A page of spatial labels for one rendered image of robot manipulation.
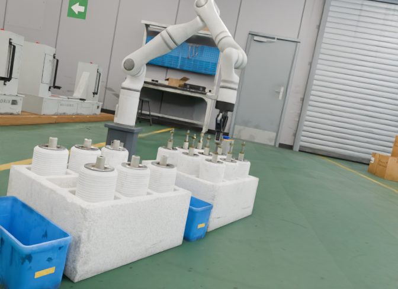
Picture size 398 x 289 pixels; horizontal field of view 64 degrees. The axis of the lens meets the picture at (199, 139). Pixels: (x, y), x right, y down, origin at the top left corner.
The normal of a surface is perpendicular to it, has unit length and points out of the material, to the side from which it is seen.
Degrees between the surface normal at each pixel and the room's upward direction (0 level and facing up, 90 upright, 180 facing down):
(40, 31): 90
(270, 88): 90
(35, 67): 90
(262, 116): 90
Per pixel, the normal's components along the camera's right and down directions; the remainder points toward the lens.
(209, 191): -0.56, -0.03
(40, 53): -0.10, 0.07
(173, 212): 0.78, 0.21
